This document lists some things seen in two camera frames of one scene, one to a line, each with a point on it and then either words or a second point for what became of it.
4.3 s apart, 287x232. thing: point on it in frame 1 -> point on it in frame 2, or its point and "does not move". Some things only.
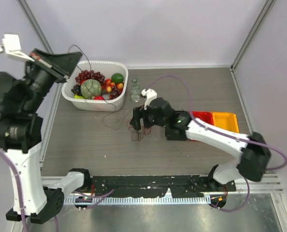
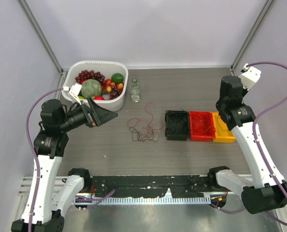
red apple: x=98 y=97 does not move
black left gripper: x=61 y=65 -> x=100 y=115
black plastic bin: x=178 y=131 does not move
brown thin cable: x=114 y=108 -> x=150 y=135
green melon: x=90 y=88 does not move
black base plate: x=145 y=186 does not move
